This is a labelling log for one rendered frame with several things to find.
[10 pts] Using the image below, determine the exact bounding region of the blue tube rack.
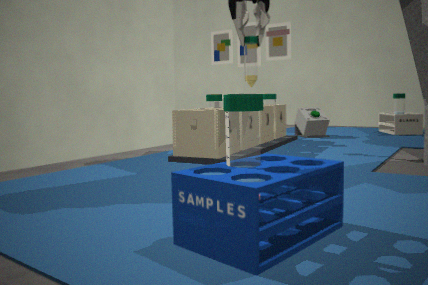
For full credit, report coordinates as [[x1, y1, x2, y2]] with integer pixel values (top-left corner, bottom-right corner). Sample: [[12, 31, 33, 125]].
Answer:
[[171, 153, 344, 276]]

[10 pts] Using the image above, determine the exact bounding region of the white tube rack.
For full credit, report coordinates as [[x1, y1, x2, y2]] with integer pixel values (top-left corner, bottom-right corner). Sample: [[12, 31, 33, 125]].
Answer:
[[379, 113, 423, 135]]

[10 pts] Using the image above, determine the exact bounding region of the blue bench mat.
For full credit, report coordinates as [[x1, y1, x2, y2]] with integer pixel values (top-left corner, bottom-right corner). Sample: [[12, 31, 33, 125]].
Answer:
[[0, 127, 428, 285]]

